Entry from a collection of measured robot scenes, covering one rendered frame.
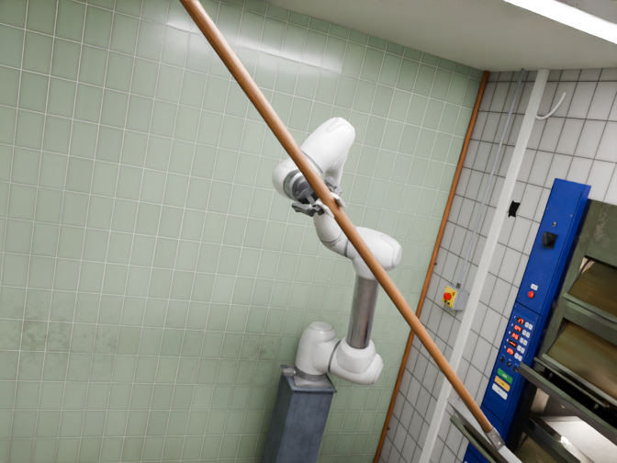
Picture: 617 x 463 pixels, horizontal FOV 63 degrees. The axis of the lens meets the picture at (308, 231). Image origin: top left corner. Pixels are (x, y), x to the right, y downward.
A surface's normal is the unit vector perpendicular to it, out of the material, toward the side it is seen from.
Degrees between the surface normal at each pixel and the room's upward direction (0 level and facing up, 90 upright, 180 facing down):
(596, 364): 70
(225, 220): 90
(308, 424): 90
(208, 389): 90
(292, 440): 90
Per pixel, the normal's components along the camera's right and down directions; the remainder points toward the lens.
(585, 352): -0.79, -0.45
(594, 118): -0.92, -0.13
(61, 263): 0.32, 0.27
